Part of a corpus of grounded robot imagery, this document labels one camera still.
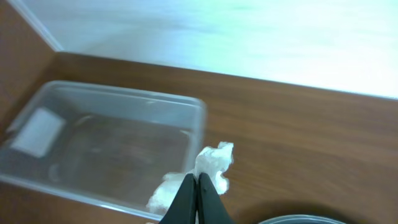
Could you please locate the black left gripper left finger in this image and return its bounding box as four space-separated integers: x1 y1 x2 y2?
159 174 197 224

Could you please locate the white tissue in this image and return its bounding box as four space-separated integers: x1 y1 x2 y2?
146 142 234 213

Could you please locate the clear plastic bin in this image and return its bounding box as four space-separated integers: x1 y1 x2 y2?
1 81 206 221

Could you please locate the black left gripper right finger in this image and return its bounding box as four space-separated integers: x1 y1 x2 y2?
198 173 234 224

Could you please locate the round black serving tray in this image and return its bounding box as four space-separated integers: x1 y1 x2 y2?
259 215 346 224

